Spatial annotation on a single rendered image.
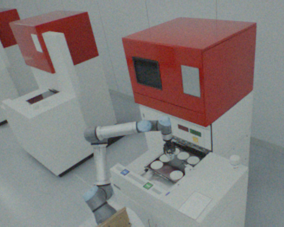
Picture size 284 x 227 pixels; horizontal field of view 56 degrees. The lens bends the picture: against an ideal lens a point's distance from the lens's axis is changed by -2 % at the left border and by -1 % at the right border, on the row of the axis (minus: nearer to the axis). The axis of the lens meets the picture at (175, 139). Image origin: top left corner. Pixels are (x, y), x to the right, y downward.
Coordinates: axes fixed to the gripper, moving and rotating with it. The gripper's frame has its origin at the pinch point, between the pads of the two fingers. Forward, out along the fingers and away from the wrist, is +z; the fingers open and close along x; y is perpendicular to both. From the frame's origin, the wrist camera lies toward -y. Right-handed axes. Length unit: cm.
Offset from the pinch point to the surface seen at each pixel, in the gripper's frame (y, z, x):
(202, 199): 33.4, 13.3, 15.2
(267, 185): -57, 110, 107
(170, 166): -12.9, 19.1, -1.1
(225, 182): 21.4, 13.7, 35.0
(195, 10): -204, -64, 66
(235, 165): 11.6, 8.9, 45.1
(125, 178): -1.4, 12.8, -37.2
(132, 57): -64, -59, -16
